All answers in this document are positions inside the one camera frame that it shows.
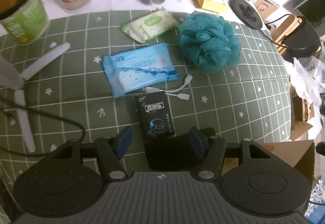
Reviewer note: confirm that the cardboard box on floor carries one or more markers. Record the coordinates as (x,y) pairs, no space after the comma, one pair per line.
(301,112)

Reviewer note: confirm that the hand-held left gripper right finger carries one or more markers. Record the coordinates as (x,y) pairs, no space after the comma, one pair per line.
(198,144)

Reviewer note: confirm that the teal bath loofah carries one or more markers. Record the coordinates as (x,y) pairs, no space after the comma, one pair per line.
(209,41)

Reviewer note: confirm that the clear plastic bag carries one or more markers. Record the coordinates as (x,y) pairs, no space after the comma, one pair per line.
(304,79)

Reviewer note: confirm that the white phone tripod stand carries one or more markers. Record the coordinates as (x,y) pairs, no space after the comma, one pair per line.
(22,79)

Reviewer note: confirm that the green label jar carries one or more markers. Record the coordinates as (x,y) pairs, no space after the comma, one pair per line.
(25,20)

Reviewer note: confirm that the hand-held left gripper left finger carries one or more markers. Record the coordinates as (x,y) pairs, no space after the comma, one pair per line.
(124,141)

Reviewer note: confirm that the green wet wipes pack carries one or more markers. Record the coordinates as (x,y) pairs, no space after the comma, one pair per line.
(151,23)

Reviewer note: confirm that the green checked tablecloth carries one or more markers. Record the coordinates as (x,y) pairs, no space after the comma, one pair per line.
(76,81)

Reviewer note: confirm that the black round kettle base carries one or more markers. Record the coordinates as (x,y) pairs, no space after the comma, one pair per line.
(245,11)

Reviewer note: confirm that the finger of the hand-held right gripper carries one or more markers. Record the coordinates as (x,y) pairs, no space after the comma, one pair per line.
(321,148)

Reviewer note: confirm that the black tissue pack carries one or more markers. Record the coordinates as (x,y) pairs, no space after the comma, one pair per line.
(156,114)

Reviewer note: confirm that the blue wet wipes pack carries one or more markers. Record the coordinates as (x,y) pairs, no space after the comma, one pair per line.
(139,69)

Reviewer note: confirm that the wooden chair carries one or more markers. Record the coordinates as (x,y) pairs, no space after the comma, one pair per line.
(287,28)

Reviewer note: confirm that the large cardboard box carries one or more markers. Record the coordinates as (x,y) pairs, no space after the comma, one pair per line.
(287,152)

